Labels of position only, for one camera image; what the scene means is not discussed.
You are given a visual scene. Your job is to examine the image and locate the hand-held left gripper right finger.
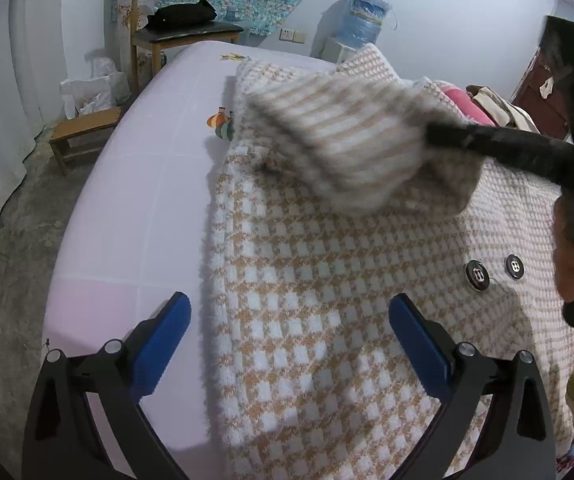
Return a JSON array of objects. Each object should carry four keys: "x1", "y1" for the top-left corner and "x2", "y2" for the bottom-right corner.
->
[{"x1": 388, "y1": 294, "x2": 558, "y2": 480}]

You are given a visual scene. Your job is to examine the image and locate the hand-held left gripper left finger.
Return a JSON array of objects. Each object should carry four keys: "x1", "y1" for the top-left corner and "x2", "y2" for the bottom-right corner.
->
[{"x1": 22, "y1": 291, "x2": 192, "y2": 480}]

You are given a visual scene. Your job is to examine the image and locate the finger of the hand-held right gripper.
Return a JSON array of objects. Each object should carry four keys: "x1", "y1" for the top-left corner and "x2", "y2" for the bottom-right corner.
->
[{"x1": 426, "y1": 121, "x2": 574, "y2": 188}]

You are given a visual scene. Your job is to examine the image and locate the beige white houndstooth knit coat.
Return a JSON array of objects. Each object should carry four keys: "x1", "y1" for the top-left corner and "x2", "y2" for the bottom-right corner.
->
[{"x1": 206, "y1": 44, "x2": 574, "y2": 480}]

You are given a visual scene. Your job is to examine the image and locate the beige clothes pile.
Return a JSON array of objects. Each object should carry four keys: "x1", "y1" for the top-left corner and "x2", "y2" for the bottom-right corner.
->
[{"x1": 467, "y1": 85, "x2": 542, "y2": 133}]

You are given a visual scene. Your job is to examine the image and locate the brown door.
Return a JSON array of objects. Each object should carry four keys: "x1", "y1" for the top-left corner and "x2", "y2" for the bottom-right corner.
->
[{"x1": 512, "y1": 47, "x2": 574, "y2": 141}]

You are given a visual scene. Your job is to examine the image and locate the pink floral blanket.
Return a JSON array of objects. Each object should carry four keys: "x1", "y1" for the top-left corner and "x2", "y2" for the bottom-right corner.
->
[{"x1": 439, "y1": 85, "x2": 498, "y2": 126}]

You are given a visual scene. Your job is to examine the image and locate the blue water dispenser bottle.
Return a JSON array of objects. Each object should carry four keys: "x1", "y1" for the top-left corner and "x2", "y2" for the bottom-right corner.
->
[{"x1": 339, "y1": 0, "x2": 394, "y2": 48}]

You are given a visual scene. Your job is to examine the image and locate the white water dispenser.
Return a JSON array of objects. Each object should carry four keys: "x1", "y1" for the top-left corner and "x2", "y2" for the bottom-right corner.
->
[{"x1": 323, "y1": 37, "x2": 360, "y2": 65}]

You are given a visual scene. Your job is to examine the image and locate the small wooden stool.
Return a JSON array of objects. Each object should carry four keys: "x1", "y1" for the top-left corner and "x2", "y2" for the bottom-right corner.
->
[{"x1": 49, "y1": 106, "x2": 124, "y2": 177}]

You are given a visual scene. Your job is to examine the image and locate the white plastic bags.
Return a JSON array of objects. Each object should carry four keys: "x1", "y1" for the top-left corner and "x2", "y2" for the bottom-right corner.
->
[{"x1": 59, "y1": 56, "x2": 130, "y2": 120}]

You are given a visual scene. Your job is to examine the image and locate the wooden chair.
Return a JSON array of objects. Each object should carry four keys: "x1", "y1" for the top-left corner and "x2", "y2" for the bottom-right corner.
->
[{"x1": 127, "y1": 0, "x2": 245, "y2": 93}]

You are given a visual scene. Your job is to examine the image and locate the blue floor water bottle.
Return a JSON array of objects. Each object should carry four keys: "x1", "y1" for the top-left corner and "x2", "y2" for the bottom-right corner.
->
[{"x1": 224, "y1": 4, "x2": 248, "y2": 31}]

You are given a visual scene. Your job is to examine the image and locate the black bag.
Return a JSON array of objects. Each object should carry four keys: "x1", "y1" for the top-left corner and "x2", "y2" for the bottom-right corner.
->
[{"x1": 146, "y1": 0, "x2": 218, "y2": 30}]

